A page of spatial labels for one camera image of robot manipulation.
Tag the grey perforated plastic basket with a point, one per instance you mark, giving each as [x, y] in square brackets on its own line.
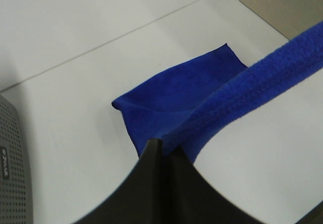
[16, 187]

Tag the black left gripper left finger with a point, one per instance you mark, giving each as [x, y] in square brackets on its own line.
[144, 195]

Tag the blue microfiber towel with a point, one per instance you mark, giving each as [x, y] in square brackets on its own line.
[186, 105]

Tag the beige storage box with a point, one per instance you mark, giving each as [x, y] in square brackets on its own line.
[289, 17]

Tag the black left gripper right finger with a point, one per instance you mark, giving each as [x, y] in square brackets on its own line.
[194, 200]

